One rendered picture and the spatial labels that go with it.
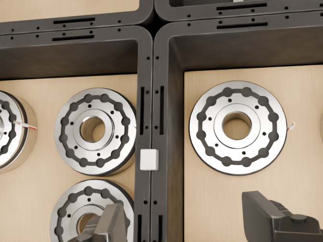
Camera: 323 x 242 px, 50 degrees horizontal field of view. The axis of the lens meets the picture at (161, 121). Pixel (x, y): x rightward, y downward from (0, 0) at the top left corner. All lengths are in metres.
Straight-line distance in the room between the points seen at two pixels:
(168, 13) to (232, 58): 0.09
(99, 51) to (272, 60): 0.19
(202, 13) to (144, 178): 0.16
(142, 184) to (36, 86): 0.24
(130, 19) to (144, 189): 0.16
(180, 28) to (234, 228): 0.22
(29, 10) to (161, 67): 0.26
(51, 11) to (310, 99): 0.35
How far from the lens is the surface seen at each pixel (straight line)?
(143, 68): 0.33
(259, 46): 0.37
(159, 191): 0.31
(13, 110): 0.46
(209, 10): 0.34
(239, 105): 0.37
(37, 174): 0.47
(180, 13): 0.34
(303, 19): 0.34
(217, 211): 0.40
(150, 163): 0.30
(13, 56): 0.42
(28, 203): 0.47
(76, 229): 0.40
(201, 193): 0.40
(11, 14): 0.55
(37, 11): 0.53
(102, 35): 0.35
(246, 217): 0.16
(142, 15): 0.35
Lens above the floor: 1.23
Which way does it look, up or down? 75 degrees down
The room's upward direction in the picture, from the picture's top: 48 degrees counter-clockwise
